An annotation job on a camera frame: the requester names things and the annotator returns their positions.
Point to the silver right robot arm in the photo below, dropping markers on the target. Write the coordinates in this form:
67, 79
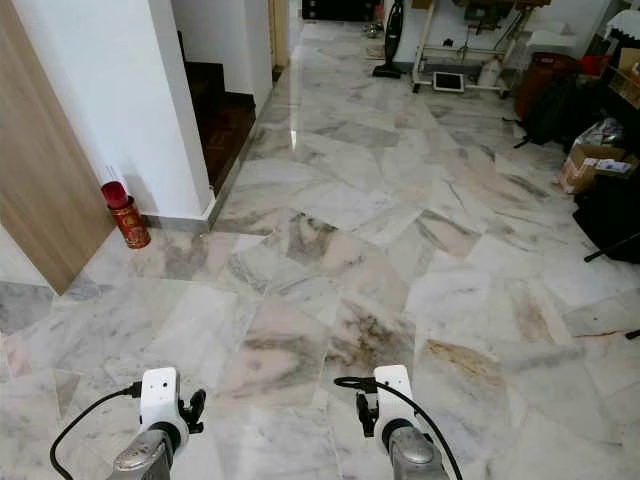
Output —
416, 460

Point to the red incense can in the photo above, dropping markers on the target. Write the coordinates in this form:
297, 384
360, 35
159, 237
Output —
129, 218

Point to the light wooden door panel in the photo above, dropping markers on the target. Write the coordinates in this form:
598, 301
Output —
40, 170

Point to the dark wooden stair steps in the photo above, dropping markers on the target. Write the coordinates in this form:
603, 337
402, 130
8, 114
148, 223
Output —
222, 120

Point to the black bulky bag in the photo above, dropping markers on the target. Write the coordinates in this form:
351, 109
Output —
610, 215

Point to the brown cardboard box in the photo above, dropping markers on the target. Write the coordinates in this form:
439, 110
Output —
585, 166

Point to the black backpack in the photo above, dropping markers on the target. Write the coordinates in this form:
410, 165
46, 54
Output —
555, 115

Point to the white plastic bottle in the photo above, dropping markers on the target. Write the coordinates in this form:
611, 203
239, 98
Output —
490, 72

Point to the black upright vacuum cleaner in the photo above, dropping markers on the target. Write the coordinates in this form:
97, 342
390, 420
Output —
390, 40

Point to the red round bin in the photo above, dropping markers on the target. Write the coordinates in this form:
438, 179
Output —
540, 80

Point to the white plastic tub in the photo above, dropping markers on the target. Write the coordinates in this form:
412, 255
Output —
552, 40

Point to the white metal rack cart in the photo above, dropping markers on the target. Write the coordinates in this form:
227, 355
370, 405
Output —
490, 12

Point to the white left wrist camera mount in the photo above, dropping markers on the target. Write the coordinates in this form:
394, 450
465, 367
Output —
160, 394

